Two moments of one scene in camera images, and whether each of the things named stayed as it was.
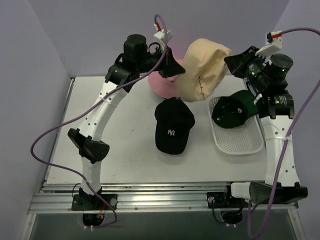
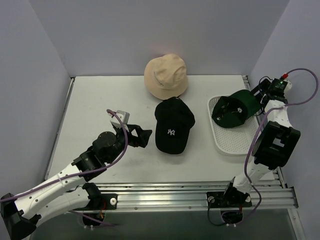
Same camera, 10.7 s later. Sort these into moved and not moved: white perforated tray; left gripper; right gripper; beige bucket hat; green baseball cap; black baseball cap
Moved: left gripper; beige bucket hat; right gripper
Not moved: green baseball cap; black baseball cap; white perforated tray
